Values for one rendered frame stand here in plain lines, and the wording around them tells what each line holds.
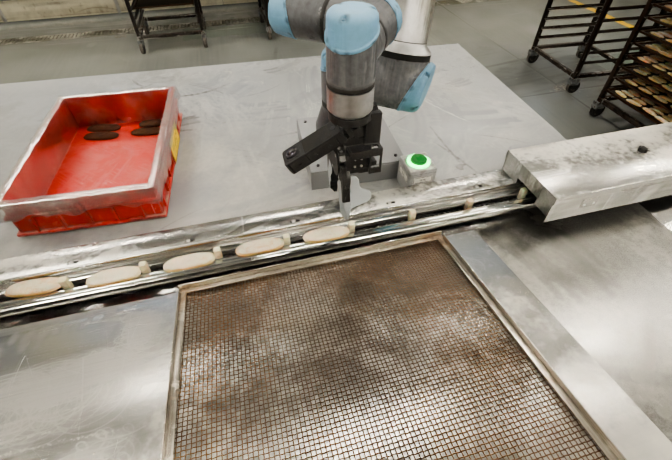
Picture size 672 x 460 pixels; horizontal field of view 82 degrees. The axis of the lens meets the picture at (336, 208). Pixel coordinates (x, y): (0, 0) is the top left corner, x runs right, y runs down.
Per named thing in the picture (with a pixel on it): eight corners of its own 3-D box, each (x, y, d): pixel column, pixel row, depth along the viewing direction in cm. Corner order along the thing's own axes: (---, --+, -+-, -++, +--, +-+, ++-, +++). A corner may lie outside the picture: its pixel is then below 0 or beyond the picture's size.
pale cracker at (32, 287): (67, 275, 75) (64, 272, 74) (61, 292, 72) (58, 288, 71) (10, 283, 73) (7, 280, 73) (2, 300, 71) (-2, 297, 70)
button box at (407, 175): (420, 183, 104) (427, 149, 96) (433, 203, 99) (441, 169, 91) (392, 189, 103) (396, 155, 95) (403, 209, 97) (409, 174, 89)
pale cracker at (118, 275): (143, 264, 77) (141, 260, 76) (141, 279, 74) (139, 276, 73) (88, 274, 75) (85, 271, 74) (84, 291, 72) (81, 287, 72)
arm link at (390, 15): (345, -14, 66) (318, 4, 59) (409, -6, 63) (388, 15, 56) (344, 33, 72) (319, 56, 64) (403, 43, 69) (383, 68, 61)
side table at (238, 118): (426, 188, 222) (457, 43, 165) (514, 338, 156) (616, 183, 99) (89, 238, 195) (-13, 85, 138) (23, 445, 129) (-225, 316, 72)
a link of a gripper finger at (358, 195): (375, 220, 73) (372, 174, 69) (344, 226, 72) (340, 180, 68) (369, 214, 76) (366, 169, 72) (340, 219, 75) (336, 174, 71)
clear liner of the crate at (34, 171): (186, 112, 123) (177, 83, 116) (171, 219, 89) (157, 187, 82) (72, 123, 118) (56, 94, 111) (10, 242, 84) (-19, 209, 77)
